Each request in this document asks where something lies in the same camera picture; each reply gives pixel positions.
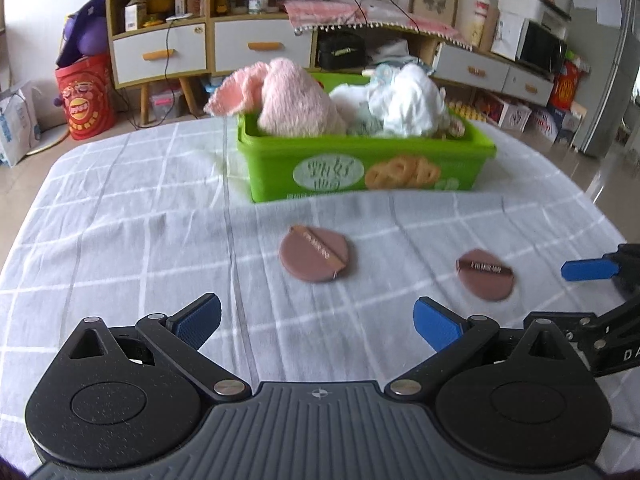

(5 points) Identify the white paper shopping bag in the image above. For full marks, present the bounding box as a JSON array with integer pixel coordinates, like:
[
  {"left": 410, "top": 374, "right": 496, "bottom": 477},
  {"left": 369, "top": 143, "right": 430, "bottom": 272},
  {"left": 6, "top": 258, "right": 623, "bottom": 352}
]
[{"left": 0, "top": 80, "right": 40, "bottom": 168}]

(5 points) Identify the yellow egg tray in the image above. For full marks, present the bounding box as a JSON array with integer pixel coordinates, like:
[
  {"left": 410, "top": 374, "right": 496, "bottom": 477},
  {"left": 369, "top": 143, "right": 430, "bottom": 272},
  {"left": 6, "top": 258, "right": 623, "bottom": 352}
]
[{"left": 447, "top": 101, "right": 487, "bottom": 122}]

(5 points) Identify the green plastic storage bin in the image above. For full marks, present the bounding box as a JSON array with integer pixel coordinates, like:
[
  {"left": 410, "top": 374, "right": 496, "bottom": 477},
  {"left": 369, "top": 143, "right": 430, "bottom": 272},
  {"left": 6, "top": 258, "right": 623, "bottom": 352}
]
[{"left": 236, "top": 114, "right": 497, "bottom": 203}]

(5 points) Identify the low wooden tv console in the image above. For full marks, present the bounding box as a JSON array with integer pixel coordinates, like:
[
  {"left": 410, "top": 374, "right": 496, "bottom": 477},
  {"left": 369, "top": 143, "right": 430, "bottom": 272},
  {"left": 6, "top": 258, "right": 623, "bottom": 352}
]
[{"left": 314, "top": 25, "right": 566, "bottom": 106}]

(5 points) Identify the pink fluffy towel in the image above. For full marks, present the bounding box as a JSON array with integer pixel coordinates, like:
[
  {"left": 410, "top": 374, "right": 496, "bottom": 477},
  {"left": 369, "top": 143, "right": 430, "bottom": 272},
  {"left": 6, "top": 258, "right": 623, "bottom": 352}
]
[{"left": 204, "top": 58, "right": 347, "bottom": 138}]

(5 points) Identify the wooden cabinet with drawers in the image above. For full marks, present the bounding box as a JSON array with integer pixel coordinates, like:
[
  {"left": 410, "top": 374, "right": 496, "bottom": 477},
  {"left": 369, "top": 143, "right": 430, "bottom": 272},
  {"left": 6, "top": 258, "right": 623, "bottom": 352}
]
[{"left": 105, "top": 0, "right": 317, "bottom": 126}]

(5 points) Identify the silver refrigerator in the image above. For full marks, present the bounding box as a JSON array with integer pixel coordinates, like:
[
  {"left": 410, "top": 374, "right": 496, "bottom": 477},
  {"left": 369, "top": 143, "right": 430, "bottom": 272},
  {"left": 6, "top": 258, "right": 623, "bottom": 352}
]
[{"left": 568, "top": 0, "right": 639, "bottom": 158}]

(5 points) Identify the pink table runner cloth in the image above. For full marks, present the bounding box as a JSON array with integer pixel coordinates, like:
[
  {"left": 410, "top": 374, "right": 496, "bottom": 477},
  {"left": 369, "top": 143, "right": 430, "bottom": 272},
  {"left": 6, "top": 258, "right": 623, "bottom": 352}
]
[{"left": 282, "top": 0, "right": 472, "bottom": 50}]

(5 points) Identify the brown round powder puff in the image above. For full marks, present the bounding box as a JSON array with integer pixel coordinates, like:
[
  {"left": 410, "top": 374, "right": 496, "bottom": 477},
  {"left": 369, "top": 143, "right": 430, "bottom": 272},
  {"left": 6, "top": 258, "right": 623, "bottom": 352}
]
[{"left": 279, "top": 224, "right": 350, "bottom": 283}]

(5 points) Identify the white rabbit plush toy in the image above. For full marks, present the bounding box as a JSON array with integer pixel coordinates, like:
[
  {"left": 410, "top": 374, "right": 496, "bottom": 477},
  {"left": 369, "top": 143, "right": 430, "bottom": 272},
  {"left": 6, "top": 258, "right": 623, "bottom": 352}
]
[{"left": 439, "top": 114, "right": 465, "bottom": 139}]

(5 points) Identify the white checked tablecloth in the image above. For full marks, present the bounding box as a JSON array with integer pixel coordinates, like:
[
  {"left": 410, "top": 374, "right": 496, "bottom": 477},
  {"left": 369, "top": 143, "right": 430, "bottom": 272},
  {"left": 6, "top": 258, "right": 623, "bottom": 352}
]
[{"left": 1, "top": 119, "right": 623, "bottom": 471}]

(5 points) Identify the black bag on shelf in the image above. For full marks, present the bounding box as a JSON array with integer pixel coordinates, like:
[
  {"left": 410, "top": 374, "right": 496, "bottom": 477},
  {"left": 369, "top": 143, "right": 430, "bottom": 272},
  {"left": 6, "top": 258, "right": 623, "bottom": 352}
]
[{"left": 317, "top": 30, "right": 368, "bottom": 72}]

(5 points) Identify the red printed bucket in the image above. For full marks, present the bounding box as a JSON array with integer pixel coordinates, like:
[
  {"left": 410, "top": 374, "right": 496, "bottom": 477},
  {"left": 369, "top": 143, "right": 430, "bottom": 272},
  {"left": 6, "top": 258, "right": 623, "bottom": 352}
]
[{"left": 54, "top": 53, "right": 116, "bottom": 141}]

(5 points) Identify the purple plush toy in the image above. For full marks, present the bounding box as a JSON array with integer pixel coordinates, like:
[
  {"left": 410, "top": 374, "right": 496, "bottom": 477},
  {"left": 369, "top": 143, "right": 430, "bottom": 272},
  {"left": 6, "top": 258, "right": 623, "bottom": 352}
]
[{"left": 56, "top": 0, "right": 108, "bottom": 67}]

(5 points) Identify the white cloth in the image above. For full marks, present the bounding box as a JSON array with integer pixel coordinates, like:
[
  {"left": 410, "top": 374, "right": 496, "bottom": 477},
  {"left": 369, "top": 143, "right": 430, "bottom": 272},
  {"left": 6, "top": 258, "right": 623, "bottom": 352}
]
[{"left": 329, "top": 63, "right": 454, "bottom": 139}]

